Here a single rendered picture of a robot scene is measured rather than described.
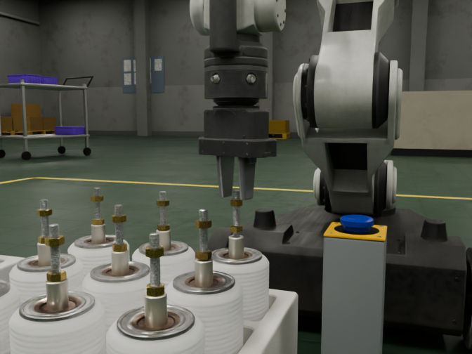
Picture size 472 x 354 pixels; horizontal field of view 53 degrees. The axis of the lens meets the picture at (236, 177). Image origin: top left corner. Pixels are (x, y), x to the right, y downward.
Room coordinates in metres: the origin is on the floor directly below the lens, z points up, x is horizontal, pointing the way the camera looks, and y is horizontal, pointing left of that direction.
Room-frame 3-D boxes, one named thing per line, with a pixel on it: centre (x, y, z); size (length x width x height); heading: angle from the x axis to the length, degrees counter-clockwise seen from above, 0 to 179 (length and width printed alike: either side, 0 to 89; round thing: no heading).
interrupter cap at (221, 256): (0.66, 0.00, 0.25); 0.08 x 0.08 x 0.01
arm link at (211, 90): (0.66, 0.00, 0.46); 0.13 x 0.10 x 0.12; 53
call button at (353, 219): (0.56, -0.15, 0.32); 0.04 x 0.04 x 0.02
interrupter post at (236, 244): (0.66, 0.00, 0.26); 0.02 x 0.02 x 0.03
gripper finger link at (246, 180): (0.65, -0.02, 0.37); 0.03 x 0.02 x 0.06; 143
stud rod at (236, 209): (0.66, 0.00, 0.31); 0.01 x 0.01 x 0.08
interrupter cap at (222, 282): (0.55, 0.04, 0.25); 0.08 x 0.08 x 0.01
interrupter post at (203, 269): (0.55, 0.04, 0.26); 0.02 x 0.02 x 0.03
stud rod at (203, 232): (0.55, 0.04, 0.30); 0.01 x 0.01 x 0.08
